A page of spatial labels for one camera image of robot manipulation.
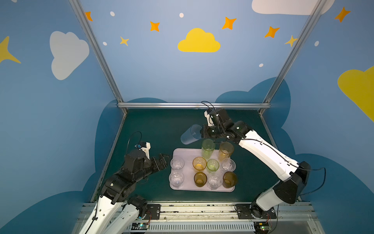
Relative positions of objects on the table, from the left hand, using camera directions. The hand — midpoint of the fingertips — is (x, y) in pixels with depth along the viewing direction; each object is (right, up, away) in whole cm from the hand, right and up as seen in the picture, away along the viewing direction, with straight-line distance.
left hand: (166, 159), depth 69 cm
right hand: (+17, +14, +7) cm, 23 cm away
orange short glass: (+17, -8, +21) cm, 28 cm away
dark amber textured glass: (+18, -15, +15) cm, 28 cm away
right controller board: (+47, -34, +2) cm, 58 cm away
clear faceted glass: (+4, -7, +20) cm, 21 cm away
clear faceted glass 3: (+3, -15, +15) cm, 22 cm away
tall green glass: (+23, +3, +18) cm, 29 cm away
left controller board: (-13, -33, +2) cm, 36 cm away
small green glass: (+26, -9, +21) cm, 35 cm away
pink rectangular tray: (+12, -12, +19) cm, 25 cm away
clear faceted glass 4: (+26, -16, +15) cm, 34 cm away
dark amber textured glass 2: (+35, -16, +15) cm, 41 cm away
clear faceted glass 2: (+35, -9, +21) cm, 42 cm away
